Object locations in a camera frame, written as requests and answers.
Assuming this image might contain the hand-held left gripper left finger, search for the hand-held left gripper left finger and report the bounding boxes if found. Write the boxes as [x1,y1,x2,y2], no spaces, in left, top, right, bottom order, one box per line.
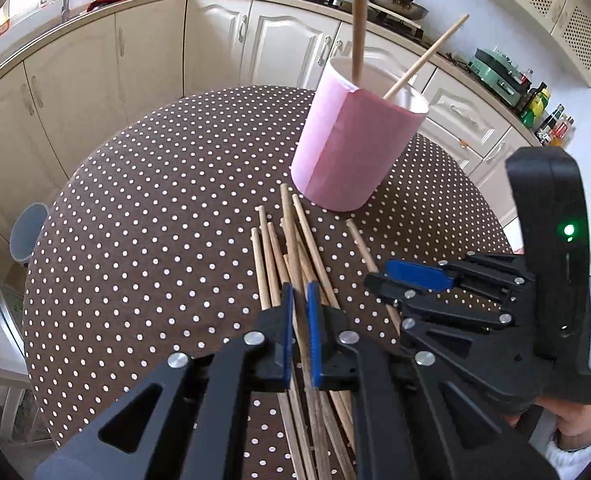
[34,282,296,480]

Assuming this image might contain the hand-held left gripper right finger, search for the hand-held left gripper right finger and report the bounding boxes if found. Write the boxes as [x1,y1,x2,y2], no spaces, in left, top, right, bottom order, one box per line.
[305,281,560,480]

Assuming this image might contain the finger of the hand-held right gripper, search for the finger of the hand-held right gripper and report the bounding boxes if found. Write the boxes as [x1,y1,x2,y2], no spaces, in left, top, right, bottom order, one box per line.
[364,272,520,335]
[385,253,536,302]

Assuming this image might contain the bunch of chopsticks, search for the bunch of chopsticks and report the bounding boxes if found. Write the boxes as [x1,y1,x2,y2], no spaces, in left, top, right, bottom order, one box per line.
[250,192,407,480]

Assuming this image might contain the wooden chopstick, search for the wooden chopstick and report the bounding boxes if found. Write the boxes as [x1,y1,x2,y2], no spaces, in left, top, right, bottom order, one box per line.
[351,0,369,82]
[383,14,470,101]
[280,183,331,480]

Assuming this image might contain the pink cylindrical cup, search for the pink cylindrical cup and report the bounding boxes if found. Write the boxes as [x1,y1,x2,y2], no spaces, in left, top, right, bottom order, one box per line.
[290,56,431,212]

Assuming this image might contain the person's right forearm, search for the person's right forearm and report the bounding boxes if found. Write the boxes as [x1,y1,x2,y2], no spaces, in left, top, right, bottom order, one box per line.
[545,435,591,476]

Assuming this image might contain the person's right hand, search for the person's right hand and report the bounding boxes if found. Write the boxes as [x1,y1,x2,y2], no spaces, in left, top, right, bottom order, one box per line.
[549,389,591,454]

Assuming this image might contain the cluster of condiment bottles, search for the cluster of condiment bottles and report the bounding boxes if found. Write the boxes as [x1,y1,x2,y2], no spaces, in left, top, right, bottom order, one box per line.
[518,67,576,148]

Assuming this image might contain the green electric grill cooker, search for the green electric grill cooker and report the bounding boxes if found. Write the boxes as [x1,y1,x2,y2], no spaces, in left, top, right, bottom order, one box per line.
[468,47,529,106]

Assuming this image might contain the beige kitchen countertop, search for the beige kitchen countertop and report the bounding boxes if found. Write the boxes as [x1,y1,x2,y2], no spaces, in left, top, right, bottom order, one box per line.
[0,0,543,138]

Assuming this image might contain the wooden trivet board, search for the wooden trivet board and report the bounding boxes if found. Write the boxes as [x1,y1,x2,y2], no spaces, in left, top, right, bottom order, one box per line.
[370,7,426,36]

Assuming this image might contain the steel wok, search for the steel wok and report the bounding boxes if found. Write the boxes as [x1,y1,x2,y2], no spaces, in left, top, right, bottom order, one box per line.
[368,0,430,20]

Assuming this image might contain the grey waste bin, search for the grey waste bin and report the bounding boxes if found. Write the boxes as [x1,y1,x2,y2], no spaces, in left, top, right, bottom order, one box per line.
[10,202,50,267]

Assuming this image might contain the cream lower kitchen cabinets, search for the cream lower kitchen cabinets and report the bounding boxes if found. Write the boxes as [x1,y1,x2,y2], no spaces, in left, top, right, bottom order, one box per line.
[0,0,541,281]

